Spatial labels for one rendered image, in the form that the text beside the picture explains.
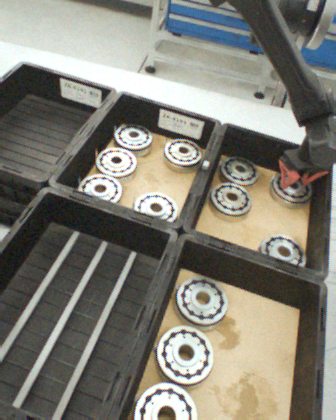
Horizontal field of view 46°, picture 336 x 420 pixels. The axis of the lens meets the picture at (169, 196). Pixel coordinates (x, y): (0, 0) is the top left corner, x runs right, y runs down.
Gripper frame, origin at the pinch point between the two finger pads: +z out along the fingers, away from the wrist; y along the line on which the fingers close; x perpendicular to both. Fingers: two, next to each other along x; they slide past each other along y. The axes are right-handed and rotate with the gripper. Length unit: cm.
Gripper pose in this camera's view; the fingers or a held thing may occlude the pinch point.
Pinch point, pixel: (294, 183)
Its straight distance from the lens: 106.4
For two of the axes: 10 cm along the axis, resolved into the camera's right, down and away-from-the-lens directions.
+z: -1.3, 6.7, 7.3
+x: -3.2, -7.2, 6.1
